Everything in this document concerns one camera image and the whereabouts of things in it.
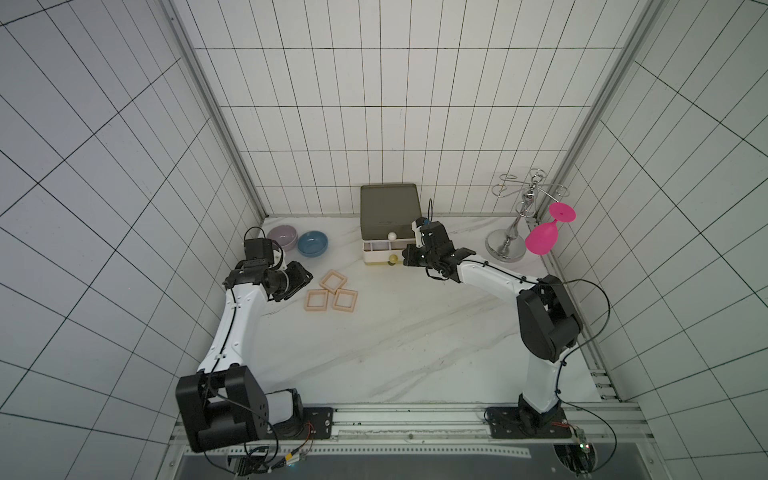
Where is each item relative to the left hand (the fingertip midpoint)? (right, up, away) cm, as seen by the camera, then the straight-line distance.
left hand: (306, 283), depth 82 cm
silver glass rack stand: (+68, +10, +27) cm, 74 cm away
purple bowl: (-16, +14, +27) cm, 34 cm away
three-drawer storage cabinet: (+23, +20, +8) cm, 31 cm away
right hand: (+24, +8, +10) cm, 28 cm away
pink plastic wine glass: (+72, +13, +10) cm, 74 cm away
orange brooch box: (+4, -2, +18) cm, 19 cm away
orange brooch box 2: (+9, -8, +13) cm, 18 cm away
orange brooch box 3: (0, -7, +11) cm, 13 cm away
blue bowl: (-5, +11, +27) cm, 30 cm away
